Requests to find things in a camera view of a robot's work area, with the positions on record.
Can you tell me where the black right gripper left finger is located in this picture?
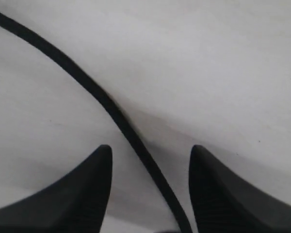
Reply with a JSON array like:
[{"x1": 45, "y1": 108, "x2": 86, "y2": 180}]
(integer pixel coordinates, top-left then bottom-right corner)
[{"x1": 0, "y1": 145, "x2": 112, "y2": 233}]

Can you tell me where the black cord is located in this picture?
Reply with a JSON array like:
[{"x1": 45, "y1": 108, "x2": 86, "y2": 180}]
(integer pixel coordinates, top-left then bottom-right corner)
[{"x1": 0, "y1": 7, "x2": 194, "y2": 233}]

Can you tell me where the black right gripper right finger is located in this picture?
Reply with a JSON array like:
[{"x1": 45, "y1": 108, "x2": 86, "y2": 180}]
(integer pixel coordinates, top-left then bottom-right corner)
[{"x1": 189, "y1": 145, "x2": 291, "y2": 233}]

